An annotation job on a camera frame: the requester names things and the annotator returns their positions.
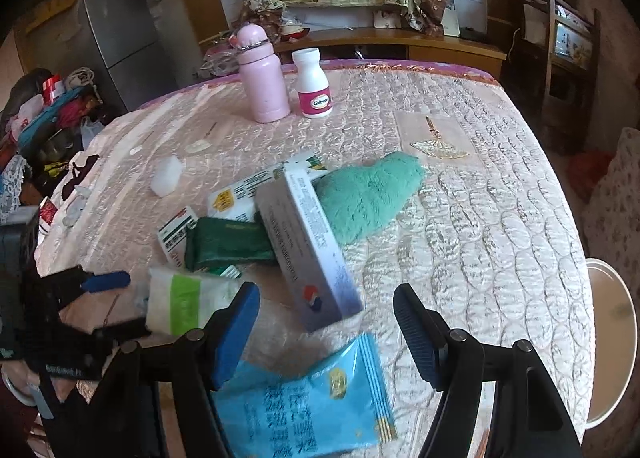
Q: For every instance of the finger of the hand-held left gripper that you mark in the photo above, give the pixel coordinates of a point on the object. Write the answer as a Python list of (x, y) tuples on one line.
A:
[(125, 329), (107, 281)]

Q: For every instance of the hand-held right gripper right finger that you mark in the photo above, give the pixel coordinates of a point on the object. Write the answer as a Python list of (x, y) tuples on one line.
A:
[(420, 338)]

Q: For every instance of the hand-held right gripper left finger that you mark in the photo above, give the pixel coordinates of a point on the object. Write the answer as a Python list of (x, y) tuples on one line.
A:
[(235, 333)]

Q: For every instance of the white green tissue packet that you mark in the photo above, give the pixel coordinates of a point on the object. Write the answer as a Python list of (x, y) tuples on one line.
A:
[(185, 298)]

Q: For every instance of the white green medicine box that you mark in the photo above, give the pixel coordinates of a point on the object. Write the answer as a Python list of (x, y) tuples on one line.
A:
[(240, 193)]

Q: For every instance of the teal fluffy sock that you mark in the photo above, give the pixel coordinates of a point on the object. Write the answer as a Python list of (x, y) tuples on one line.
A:
[(365, 198)]

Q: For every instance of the white plastic bucket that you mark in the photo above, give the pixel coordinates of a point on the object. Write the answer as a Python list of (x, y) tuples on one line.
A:
[(607, 363)]

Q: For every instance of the small white red box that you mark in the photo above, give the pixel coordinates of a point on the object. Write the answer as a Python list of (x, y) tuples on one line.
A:
[(175, 233)]

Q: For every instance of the dark green packet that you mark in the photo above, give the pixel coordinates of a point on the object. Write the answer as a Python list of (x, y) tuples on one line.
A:
[(225, 243)]

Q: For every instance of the blue snack packet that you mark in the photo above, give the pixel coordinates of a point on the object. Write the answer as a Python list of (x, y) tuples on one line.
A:
[(310, 408)]

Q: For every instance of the white purple carton box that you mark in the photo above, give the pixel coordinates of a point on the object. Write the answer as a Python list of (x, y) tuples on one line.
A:
[(310, 258)]

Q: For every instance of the small white plastic piece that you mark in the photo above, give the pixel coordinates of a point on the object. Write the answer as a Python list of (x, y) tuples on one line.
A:
[(167, 177)]

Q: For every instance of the pink quilted table cover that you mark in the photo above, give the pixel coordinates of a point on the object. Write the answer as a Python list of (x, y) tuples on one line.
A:
[(500, 238)]

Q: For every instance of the pile of clothes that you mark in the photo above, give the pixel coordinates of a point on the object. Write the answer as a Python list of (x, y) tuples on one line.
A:
[(55, 112)]

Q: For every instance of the red plastic bag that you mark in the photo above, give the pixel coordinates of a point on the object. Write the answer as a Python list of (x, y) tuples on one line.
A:
[(590, 170)]

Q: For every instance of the floral bed cover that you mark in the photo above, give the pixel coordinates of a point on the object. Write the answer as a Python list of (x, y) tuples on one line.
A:
[(617, 198)]

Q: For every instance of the grey refrigerator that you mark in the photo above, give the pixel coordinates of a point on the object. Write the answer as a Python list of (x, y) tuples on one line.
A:
[(120, 37)]

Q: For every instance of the pink bottle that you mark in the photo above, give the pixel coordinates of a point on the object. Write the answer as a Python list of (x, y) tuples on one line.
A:
[(262, 82)]

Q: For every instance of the white pill bottle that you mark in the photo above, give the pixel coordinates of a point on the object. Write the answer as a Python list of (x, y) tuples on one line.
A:
[(312, 82)]

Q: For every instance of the wooden cabinet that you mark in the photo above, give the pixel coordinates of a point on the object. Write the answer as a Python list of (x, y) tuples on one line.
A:
[(440, 50)]

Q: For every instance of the dark wooden stand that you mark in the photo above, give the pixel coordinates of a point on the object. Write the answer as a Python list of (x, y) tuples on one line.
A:
[(570, 62)]

